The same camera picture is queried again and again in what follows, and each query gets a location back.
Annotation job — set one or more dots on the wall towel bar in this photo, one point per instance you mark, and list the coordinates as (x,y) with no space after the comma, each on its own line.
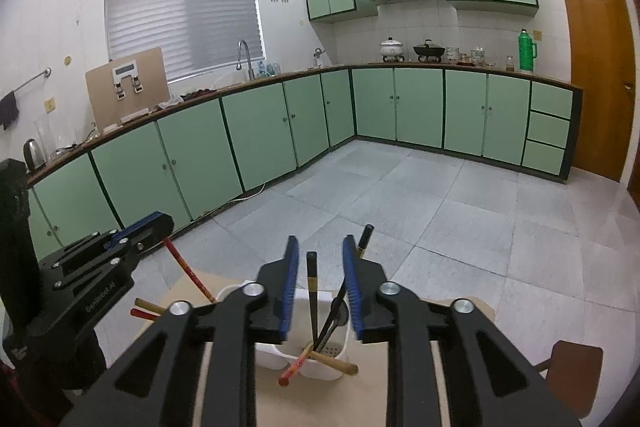
(9,111)

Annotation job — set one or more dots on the black plastic spoon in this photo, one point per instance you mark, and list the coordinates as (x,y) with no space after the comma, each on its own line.
(339,312)

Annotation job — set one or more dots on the red-patterned wooden chopstick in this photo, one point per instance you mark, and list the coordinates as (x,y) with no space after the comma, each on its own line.
(185,267)

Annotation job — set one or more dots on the cardboard panel with brackets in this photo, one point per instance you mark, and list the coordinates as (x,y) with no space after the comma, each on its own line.
(126,86)

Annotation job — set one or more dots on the light wooden chopstick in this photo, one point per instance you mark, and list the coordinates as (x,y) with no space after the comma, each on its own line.
(343,367)

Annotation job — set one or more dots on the black chopstick gold band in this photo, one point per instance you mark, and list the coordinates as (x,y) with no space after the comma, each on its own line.
(312,286)

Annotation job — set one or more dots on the white cooking pot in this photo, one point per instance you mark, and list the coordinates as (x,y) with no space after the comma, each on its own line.
(392,51)

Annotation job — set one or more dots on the brown wooden door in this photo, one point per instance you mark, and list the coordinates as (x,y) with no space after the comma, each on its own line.
(602,64)

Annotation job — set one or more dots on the green lower kitchen cabinets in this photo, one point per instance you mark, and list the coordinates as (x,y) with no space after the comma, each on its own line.
(198,156)

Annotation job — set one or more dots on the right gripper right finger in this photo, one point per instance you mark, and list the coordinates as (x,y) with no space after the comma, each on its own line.
(444,362)

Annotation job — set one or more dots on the black wok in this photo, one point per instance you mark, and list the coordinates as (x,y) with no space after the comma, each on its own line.
(428,52)

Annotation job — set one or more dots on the electric kettle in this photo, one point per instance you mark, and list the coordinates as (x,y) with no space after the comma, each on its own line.
(34,155)

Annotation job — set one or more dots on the green thermos bottle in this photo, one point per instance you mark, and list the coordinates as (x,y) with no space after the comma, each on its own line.
(527,51)

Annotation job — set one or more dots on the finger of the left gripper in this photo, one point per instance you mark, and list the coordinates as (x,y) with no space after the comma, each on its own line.
(127,244)
(79,253)

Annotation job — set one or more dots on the red-handled wooden chopstick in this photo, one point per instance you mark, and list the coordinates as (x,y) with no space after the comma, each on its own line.
(284,379)

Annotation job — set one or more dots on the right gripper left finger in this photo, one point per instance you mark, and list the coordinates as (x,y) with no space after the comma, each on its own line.
(196,365)

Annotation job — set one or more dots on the white utensil holder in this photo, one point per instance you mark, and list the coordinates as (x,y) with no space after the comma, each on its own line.
(283,355)

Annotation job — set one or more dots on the brown wooden chair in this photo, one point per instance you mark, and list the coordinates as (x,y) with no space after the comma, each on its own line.
(573,373)

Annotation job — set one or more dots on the window blind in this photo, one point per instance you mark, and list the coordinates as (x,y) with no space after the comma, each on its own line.
(194,35)

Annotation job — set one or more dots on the chrome sink faucet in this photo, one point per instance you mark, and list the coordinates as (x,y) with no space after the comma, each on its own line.
(244,61)

